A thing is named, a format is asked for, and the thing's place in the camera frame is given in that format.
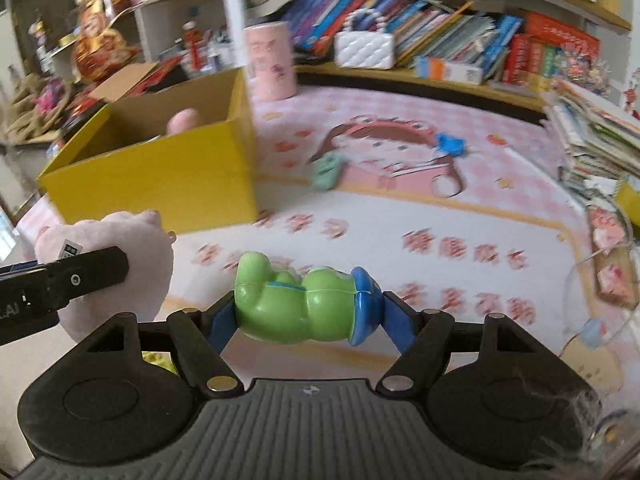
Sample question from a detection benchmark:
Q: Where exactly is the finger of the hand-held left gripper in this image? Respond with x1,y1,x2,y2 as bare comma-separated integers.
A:
46,246,130,311

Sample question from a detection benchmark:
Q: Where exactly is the yellow cardboard box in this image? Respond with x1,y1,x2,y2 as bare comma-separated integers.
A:
36,62,258,235

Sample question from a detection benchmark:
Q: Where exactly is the wooden bookshelf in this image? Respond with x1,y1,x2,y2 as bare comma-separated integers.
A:
0,0,640,126

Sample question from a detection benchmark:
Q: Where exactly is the orange blue white box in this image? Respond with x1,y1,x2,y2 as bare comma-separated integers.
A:
414,55,486,85

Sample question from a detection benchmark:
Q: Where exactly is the pink printed tablecloth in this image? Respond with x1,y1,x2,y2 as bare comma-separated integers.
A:
15,85,640,436

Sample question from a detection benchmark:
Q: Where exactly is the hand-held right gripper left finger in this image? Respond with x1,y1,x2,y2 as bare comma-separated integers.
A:
80,291,242,394

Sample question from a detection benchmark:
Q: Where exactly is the white quilted pearl handbag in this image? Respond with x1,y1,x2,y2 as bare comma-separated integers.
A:
332,7,396,71

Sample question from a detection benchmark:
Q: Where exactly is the small blue toy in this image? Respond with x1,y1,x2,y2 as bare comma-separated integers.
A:
435,132,468,158

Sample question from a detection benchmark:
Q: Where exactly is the pink cylinder container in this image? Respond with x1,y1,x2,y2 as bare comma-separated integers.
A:
244,21,298,101

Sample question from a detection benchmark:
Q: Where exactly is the small pink soft toy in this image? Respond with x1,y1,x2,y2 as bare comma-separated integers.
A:
166,108,203,136

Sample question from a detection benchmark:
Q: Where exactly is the red gold ornament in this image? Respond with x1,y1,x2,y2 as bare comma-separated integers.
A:
75,0,141,83

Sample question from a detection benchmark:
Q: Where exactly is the red bottle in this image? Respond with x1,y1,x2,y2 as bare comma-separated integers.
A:
181,20,201,73

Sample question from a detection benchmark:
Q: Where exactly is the yellow tape roll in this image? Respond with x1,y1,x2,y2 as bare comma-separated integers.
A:
614,180,640,226

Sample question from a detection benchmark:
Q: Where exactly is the stack of magazines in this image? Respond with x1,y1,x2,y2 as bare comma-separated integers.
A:
542,77,640,201

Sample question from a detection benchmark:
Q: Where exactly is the green plastic toy figure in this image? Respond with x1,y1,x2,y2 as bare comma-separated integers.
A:
234,251,385,347

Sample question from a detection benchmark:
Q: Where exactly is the red boxed book set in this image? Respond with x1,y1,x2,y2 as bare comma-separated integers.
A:
500,32,566,86

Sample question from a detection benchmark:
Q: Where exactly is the small teal toy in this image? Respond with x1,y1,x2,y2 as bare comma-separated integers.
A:
307,154,347,192

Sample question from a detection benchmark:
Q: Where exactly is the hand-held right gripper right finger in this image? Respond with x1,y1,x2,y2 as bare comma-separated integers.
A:
376,291,543,395

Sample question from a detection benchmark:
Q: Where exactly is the pink plush pig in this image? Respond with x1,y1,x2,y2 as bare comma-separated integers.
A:
32,210,176,343

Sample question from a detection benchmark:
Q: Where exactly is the row of shelf books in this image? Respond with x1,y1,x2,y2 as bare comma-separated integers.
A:
250,0,526,83

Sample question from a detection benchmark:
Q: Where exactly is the flat red box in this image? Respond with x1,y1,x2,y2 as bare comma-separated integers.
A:
522,11,601,61

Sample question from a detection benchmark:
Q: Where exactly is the colourful paper ornament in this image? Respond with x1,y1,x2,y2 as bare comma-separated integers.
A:
555,45,616,98

